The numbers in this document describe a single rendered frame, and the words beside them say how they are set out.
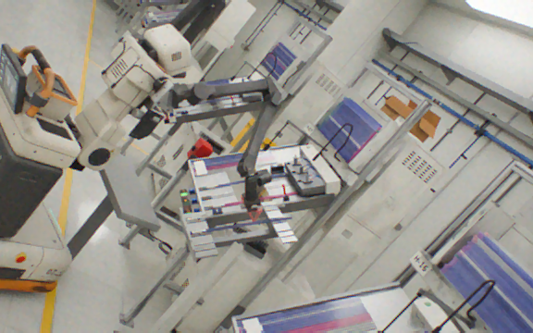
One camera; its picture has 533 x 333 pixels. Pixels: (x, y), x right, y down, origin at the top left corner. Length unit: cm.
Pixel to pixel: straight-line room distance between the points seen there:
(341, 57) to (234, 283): 366
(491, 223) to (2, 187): 190
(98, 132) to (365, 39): 422
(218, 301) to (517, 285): 170
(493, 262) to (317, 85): 252
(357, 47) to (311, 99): 203
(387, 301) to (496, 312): 47
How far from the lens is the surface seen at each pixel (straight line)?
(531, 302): 203
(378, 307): 232
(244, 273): 312
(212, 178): 325
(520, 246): 238
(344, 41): 620
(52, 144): 230
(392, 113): 359
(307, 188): 297
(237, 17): 740
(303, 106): 435
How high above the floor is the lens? 167
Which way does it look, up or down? 11 degrees down
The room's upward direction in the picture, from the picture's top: 41 degrees clockwise
